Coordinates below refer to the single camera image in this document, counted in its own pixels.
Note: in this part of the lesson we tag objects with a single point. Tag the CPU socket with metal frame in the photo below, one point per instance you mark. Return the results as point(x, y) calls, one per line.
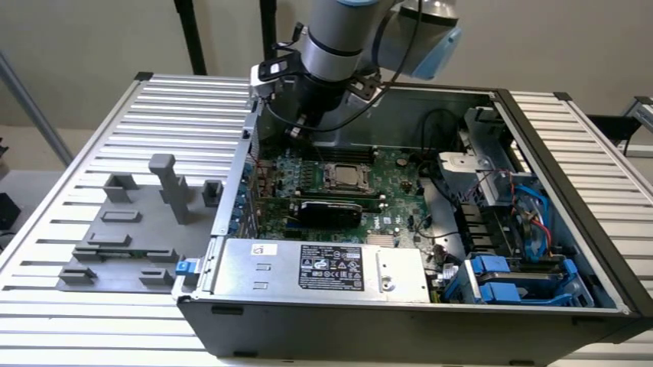
point(345, 176)

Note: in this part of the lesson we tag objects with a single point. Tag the blue disk bay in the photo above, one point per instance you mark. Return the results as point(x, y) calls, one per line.
point(510, 283)

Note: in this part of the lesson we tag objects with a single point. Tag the black stand pole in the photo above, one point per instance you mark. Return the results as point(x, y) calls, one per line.
point(269, 26)
point(191, 34)

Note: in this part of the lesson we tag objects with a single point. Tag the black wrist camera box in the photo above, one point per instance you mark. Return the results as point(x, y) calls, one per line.
point(278, 69)

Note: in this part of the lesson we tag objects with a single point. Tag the black open PC case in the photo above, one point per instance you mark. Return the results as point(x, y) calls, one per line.
point(387, 332)

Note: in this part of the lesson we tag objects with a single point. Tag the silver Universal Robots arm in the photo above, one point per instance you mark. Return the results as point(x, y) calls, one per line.
point(337, 34)

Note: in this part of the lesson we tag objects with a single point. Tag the blue case latch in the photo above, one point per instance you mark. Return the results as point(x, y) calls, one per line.
point(186, 267)

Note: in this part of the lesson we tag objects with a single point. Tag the green motherboard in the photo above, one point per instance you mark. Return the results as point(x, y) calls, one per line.
point(393, 199)

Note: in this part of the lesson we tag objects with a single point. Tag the black RAM slots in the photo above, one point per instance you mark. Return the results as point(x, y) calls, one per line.
point(339, 195)
point(345, 153)

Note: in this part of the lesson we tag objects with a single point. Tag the green RAM stick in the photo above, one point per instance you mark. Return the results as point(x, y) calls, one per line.
point(135, 253)

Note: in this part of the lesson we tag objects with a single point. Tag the round coin battery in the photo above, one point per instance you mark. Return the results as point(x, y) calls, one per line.
point(403, 161)

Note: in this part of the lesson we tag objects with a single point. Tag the silver metal drive cage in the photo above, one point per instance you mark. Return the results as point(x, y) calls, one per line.
point(474, 168)

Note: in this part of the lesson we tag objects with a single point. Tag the black fan shroud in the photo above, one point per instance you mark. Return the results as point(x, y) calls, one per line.
point(480, 227)

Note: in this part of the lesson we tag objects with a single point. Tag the small black box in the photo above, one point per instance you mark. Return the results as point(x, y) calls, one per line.
point(7, 212)

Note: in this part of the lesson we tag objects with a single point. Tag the black table corner cap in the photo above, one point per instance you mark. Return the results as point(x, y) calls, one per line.
point(564, 96)
point(143, 76)

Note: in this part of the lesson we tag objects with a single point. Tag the grey metal pole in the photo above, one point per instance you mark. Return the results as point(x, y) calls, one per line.
point(31, 107)

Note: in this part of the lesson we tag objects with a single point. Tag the silver square CPU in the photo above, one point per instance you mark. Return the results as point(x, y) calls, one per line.
point(345, 175)

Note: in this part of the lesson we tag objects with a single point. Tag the silver power supply unit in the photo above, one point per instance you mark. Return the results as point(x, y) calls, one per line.
point(286, 275)

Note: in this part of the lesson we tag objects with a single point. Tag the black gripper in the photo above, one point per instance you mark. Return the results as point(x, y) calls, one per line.
point(311, 97)

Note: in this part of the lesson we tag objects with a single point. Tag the black graphics card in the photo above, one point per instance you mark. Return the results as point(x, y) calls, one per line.
point(329, 214)

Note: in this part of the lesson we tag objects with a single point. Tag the black and white label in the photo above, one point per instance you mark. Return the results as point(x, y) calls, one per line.
point(333, 267)

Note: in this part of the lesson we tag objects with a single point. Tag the grey parts rack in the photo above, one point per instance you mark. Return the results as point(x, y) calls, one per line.
point(127, 237)

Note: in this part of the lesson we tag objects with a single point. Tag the small silver heat sink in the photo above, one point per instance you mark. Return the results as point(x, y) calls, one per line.
point(381, 241)

